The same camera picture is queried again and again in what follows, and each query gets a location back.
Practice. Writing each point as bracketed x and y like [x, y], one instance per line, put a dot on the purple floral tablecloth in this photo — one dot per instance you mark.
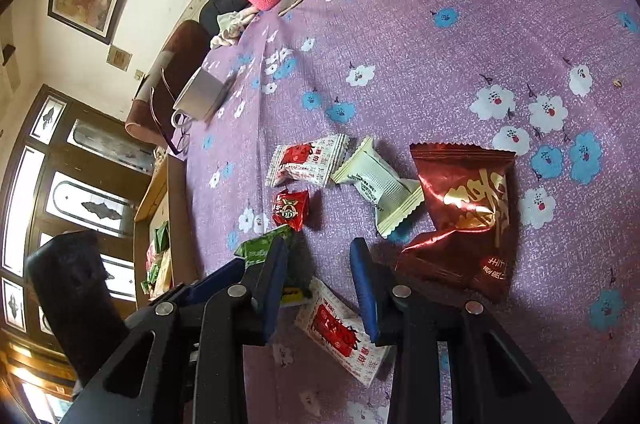
[425, 53]

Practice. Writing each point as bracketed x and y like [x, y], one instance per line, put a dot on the brown chair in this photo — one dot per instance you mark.
[170, 48]

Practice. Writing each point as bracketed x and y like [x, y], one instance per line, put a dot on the white mug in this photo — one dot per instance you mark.
[200, 96]

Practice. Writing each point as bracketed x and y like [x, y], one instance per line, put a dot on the green snack packet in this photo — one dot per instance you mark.
[260, 246]

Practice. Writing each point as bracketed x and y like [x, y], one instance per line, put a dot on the beige biscuit packet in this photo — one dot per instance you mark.
[162, 274]

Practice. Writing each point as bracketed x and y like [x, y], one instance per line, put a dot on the dark red foil snack packet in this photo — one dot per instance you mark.
[460, 224]

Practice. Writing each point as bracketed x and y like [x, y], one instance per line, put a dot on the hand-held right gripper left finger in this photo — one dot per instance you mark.
[277, 284]

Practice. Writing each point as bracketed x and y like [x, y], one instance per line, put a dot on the wall switch plate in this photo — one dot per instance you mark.
[139, 74]

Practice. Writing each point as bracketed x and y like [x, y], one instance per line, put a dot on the small wall plaque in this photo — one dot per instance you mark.
[119, 57]

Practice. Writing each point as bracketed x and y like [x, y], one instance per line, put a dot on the small red candy packet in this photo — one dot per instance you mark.
[290, 209]

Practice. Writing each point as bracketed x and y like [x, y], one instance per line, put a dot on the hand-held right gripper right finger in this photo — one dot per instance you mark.
[362, 289]

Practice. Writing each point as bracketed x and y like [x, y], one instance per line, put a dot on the wooden glass-panel door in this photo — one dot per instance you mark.
[40, 184]

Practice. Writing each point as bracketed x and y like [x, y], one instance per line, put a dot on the white cloth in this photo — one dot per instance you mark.
[230, 26]

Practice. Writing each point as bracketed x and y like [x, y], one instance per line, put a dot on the cardboard box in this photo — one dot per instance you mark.
[175, 214]

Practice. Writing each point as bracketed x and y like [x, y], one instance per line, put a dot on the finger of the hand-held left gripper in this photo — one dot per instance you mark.
[220, 276]

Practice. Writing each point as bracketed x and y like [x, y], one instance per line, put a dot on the green candy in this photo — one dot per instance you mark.
[161, 238]

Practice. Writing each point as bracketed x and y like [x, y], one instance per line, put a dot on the yellow candy wrapper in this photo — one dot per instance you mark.
[295, 299]

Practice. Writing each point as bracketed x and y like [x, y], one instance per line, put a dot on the red and white snack packet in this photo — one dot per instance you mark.
[305, 161]
[330, 329]

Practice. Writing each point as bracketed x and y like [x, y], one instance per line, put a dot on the eyeglasses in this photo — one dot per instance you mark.
[178, 147]

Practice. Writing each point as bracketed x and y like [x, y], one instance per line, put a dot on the cream white snack packet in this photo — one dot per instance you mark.
[380, 186]

